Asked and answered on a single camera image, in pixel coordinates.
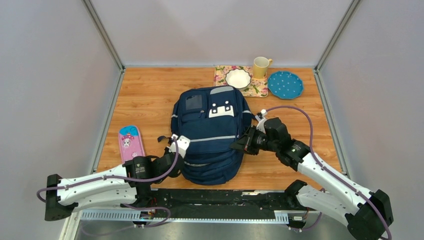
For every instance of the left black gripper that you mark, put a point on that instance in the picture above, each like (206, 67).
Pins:
(176, 173)

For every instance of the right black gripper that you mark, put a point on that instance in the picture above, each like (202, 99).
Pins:
(243, 143)

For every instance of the pink cartoon pencil case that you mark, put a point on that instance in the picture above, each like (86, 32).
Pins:
(130, 143)

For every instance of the navy blue school backpack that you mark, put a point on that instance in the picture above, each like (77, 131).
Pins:
(212, 118)

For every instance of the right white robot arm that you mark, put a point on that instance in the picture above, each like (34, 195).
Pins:
(366, 214)

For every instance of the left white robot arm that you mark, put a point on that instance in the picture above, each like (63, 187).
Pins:
(128, 183)

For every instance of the floral placemat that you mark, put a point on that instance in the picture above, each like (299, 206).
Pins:
(256, 88)

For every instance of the white scalloped bowl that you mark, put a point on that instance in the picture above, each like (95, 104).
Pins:
(238, 78)

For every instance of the blue polka dot plate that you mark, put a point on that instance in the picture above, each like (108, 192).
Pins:
(285, 85)

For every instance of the yellow mug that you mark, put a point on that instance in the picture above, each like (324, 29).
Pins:
(260, 67)

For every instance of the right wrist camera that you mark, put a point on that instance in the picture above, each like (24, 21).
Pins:
(261, 118)

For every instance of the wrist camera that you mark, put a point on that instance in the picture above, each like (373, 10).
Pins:
(261, 118)
(179, 144)

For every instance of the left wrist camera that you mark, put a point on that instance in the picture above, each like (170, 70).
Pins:
(179, 144)

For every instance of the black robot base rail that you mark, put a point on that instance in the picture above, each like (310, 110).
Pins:
(223, 205)

